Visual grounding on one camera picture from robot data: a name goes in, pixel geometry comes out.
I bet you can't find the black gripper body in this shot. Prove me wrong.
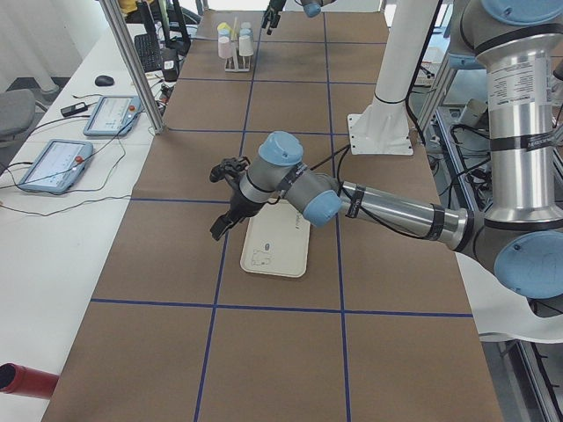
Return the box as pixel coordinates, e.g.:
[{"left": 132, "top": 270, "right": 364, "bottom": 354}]
[
  {"left": 261, "top": 0, "right": 286, "bottom": 31},
  {"left": 219, "top": 193, "right": 264, "bottom": 229}
]

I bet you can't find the pale green plastic cup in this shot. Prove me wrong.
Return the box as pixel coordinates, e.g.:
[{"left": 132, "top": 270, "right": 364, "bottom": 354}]
[{"left": 238, "top": 35, "right": 254, "bottom": 58}]

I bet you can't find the yellow plastic cup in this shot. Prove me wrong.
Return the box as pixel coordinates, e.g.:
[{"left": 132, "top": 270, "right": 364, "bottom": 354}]
[{"left": 217, "top": 22, "right": 231, "bottom": 31}]

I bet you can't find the pink plastic cup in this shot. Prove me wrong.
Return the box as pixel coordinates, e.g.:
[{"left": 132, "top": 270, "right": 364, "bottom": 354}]
[{"left": 217, "top": 36, "right": 232, "bottom": 60}]

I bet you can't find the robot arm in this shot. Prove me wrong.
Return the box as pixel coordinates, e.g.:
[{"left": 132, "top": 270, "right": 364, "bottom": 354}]
[
  {"left": 210, "top": 1, "right": 562, "bottom": 299},
  {"left": 261, "top": 0, "right": 333, "bottom": 35}
]

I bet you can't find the white plastic tray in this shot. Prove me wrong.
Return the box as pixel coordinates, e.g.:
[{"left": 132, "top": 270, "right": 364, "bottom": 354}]
[{"left": 240, "top": 200, "right": 311, "bottom": 278}]

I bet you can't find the black keyboard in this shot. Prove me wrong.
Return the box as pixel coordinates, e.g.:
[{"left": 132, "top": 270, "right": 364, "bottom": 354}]
[{"left": 134, "top": 33, "right": 162, "bottom": 72}]

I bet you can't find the teach pendant far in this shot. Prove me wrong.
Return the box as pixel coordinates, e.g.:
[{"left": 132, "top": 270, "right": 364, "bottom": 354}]
[{"left": 83, "top": 96, "right": 143, "bottom": 137}]

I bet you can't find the teach pendant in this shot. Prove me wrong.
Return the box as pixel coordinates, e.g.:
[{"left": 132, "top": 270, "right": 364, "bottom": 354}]
[
  {"left": 17, "top": 139, "right": 94, "bottom": 194},
  {"left": 83, "top": 96, "right": 143, "bottom": 137}
]

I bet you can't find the teach pendant near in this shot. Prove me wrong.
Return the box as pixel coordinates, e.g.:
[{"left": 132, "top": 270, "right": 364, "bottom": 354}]
[{"left": 17, "top": 139, "right": 94, "bottom": 194}]

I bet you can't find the black phone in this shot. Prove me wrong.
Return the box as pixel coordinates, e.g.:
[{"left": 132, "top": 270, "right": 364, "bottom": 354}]
[{"left": 60, "top": 102, "right": 89, "bottom": 118}]

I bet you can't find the black computer mouse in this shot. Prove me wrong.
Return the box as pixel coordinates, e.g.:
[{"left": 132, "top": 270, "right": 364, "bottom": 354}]
[{"left": 94, "top": 75, "right": 114, "bottom": 87}]

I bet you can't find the grey office chair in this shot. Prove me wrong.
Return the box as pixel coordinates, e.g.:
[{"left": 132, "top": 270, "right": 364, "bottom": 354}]
[{"left": 1, "top": 89, "right": 36, "bottom": 140}]

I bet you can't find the red cylinder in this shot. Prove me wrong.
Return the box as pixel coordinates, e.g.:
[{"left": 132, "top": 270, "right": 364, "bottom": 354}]
[{"left": 1, "top": 363, "right": 59, "bottom": 399}]

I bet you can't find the white chair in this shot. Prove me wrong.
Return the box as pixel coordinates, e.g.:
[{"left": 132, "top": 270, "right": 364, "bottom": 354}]
[{"left": 456, "top": 253, "right": 562, "bottom": 344}]

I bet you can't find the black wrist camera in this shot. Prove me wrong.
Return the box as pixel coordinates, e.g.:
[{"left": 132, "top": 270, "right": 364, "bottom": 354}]
[{"left": 209, "top": 156, "right": 251, "bottom": 189}]

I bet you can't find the white wire cup rack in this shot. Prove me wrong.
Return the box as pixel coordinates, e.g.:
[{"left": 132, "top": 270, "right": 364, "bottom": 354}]
[{"left": 224, "top": 18, "right": 255, "bottom": 73}]

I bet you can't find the braided arm cable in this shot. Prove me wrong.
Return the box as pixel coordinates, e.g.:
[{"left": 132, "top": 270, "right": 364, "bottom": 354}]
[{"left": 267, "top": 147, "right": 353, "bottom": 207}]

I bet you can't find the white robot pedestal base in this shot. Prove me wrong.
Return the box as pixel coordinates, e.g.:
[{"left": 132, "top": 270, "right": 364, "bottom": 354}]
[{"left": 347, "top": 0, "right": 442, "bottom": 156}]

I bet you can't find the aluminium frame post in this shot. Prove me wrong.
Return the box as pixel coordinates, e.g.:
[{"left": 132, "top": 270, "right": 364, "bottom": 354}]
[{"left": 99, "top": 0, "right": 165, "bottom": 135}]

